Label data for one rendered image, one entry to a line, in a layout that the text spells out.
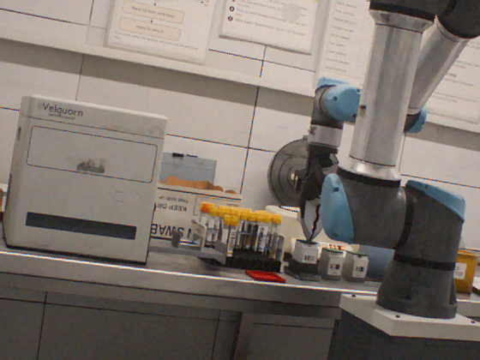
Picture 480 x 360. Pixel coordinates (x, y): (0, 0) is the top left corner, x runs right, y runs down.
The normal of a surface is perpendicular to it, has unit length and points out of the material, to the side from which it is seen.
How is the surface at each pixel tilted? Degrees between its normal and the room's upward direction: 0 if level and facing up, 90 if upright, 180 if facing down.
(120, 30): 93
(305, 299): 90
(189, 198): 93
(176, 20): 94
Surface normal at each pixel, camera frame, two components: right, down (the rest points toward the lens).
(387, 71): -0.37, 0.11
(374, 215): 0.12, 0.20
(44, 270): 0.33, 0.11
